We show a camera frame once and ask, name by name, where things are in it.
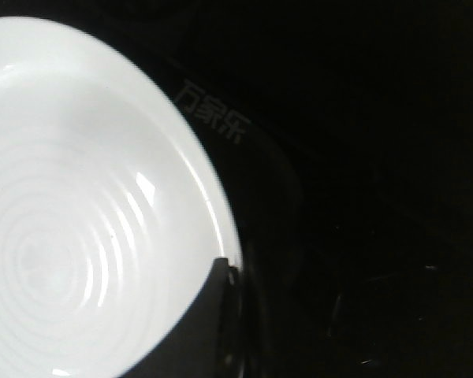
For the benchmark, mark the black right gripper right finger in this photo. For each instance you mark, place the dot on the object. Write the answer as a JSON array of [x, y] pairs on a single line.
[[234, 335]]

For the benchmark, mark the black glass gas cooktop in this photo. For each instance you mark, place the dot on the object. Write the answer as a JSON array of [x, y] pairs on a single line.
[[342, 132]]

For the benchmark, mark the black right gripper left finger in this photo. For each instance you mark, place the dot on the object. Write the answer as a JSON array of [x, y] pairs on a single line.
[[193, 348]]

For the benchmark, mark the white round plate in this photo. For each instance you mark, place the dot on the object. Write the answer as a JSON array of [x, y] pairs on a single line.
[[111, 213]]

